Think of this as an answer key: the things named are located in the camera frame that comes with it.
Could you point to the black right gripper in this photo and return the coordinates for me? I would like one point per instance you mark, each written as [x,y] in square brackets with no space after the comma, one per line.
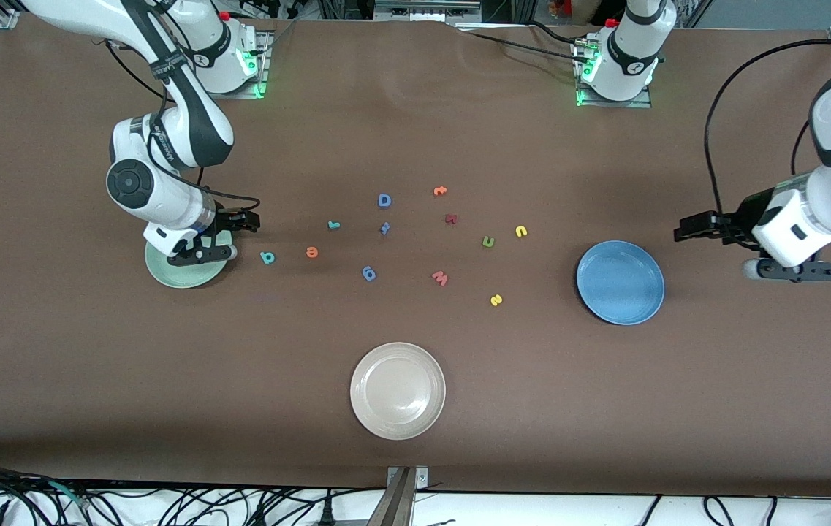
[226,219]

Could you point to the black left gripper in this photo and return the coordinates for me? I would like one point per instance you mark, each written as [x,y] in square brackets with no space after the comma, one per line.
[745,212]

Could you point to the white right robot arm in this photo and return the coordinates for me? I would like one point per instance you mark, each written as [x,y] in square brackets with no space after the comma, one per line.
[167,197]

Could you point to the pale green plate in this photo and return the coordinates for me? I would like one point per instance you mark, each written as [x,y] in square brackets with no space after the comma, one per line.
[188,277]

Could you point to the blue plate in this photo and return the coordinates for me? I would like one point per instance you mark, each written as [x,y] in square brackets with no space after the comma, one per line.
[620,282]

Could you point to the blue foam digit 9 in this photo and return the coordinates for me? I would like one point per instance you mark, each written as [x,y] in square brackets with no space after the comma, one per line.
[368,273]

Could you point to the blue foam letter D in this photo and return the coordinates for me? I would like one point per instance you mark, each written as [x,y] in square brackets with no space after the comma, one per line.
[384,200]

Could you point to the brown table cover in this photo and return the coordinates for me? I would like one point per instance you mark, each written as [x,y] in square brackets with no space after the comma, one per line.
[240,365]

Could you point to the pink foam letter W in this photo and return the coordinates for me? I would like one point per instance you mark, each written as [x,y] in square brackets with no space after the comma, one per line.
[440,277]

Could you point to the green foam letter u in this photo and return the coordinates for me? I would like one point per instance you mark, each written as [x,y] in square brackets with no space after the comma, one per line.
[487,242]

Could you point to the beige plate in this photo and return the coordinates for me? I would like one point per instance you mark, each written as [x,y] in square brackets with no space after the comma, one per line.
[397,391]

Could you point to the grey metal frame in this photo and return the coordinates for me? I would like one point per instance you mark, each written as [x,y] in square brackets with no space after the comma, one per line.
[422,11]

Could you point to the aluminium profile post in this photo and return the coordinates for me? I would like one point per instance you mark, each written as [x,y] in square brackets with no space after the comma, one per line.
[397,497]

